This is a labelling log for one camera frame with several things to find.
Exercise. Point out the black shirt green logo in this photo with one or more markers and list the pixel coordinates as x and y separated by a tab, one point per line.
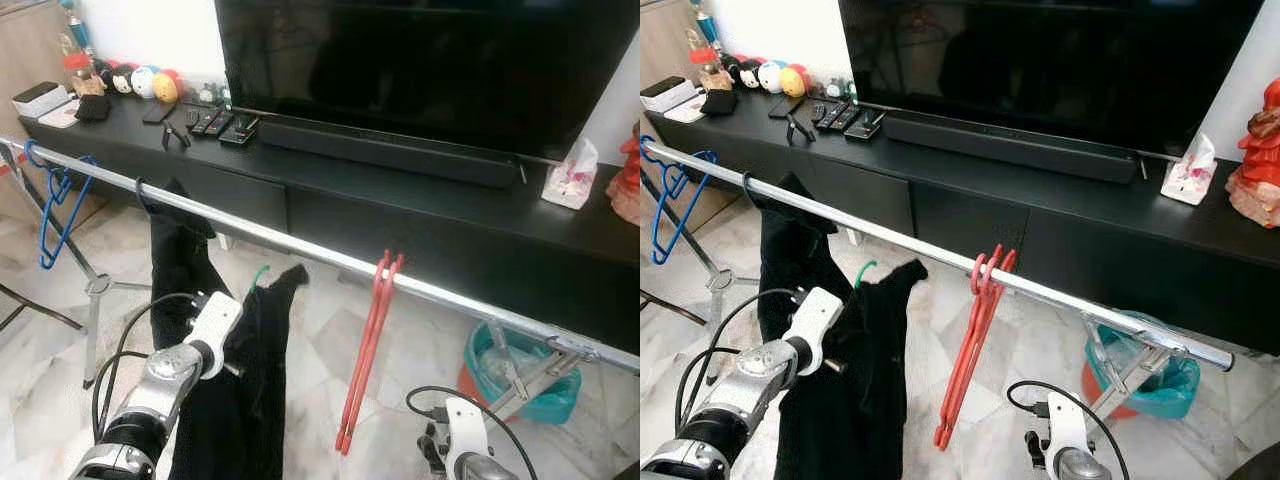
255	390
870	390
790	255
180	260

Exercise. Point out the green plastic hanger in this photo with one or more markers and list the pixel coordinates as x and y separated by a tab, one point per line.
864	271
258	274

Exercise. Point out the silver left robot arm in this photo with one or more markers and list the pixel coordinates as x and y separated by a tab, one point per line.
150	395
740	395

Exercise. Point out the red plastic hanger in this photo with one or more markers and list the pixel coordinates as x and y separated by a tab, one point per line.
368	340
968	340

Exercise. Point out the blue plastic hanger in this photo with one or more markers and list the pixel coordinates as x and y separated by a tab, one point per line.
48	240
672	235

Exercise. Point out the black hanger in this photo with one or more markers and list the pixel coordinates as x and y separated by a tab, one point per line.
748	187
140	192

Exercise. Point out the red bin teal liner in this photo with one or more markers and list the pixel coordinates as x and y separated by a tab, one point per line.
560	395
1170	390

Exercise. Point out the black TV console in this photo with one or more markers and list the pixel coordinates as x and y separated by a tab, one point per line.
1080	235
450	235

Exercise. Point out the dark brown sofa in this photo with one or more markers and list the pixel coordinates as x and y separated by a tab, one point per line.
1260	465

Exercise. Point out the black soundbar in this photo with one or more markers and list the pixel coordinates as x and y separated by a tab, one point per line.
1010	146
390	152

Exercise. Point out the small white pink box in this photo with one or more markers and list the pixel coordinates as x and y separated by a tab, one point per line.
1190	175
570	180

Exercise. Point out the red gold figurine statue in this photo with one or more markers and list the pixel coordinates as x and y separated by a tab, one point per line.
1258	160
628	180

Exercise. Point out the black box red display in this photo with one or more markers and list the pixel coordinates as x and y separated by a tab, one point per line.
240	131
865	125

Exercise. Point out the black flat television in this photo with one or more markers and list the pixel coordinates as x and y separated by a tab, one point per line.
430	60
1050	60

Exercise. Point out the black sunglasses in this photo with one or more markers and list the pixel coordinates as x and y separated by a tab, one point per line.
175	135
801	129

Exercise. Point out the black phone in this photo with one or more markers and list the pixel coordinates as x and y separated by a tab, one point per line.
785	107
158	113

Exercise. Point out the white box black lid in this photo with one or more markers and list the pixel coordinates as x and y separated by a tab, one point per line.
40	100
668	94

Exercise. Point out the orange round plush toy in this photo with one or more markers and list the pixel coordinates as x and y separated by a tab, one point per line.
165	87
793	82

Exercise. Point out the small black pouch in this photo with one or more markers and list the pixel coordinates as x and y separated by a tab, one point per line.
719	102
93	108

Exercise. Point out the white blue round toy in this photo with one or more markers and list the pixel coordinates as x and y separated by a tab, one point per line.
143	82
771	77

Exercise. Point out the brown plush toy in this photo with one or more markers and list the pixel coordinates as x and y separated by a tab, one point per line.
90	82
716	78

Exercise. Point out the black plush toy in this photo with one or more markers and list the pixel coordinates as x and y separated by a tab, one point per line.
749	74
121	80

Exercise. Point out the small trophy figurine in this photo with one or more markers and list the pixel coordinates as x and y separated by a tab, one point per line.
702	32
72	35

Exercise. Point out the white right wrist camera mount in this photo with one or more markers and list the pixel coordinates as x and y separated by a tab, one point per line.
467	430
1066	425

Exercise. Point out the black metal frame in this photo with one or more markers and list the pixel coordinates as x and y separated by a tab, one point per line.
40	308
670	305

